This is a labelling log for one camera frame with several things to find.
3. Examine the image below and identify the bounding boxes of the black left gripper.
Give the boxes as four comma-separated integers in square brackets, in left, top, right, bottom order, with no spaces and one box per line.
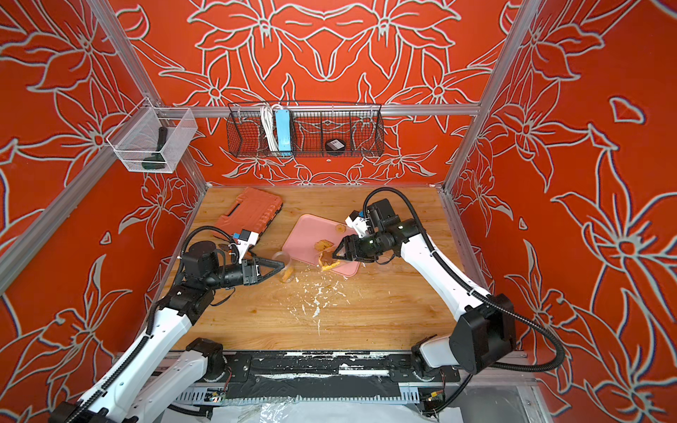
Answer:
[205,259,285,293]

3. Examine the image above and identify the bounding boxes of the clear cookie jar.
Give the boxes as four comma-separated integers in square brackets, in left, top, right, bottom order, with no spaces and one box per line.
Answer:
[273,251,294,283]
[318,249,341,271]

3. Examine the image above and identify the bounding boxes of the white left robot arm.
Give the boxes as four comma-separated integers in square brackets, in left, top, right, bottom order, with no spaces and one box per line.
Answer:
[49,226,285,422]

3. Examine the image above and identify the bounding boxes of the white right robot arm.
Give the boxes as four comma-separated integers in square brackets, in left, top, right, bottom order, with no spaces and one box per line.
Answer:
[333,188,566,375]

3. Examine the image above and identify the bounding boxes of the orange cookies on tray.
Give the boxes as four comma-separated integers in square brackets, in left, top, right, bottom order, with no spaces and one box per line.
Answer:
[314,240,334,253]

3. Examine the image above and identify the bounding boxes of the pink plastic tray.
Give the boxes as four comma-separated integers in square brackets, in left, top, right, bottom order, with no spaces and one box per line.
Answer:
[282,214,355,266]

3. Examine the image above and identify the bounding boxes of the orange plastic tool case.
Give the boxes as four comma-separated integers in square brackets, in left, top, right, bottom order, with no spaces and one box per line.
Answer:
[215,187,283,235]

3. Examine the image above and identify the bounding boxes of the light blue box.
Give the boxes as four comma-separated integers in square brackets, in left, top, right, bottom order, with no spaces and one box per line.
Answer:
[275,109,292,155]

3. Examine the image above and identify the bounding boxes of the dark green flashlight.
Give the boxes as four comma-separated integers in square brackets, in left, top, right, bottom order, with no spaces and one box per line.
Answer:
[142,126,169,170]

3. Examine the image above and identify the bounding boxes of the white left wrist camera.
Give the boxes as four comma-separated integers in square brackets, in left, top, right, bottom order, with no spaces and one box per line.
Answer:
[233,229,259,263]

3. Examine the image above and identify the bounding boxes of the black wire wall basket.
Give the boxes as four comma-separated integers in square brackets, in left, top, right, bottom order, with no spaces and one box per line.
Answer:
[226,102,385,159]

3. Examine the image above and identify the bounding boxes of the white coiled cable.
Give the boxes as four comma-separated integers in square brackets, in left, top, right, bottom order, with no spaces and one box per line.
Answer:
[260,105,279,154]

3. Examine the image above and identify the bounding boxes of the clear acrylic wall box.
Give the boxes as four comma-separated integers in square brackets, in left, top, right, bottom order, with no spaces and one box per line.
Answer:
[106,98,197,174]

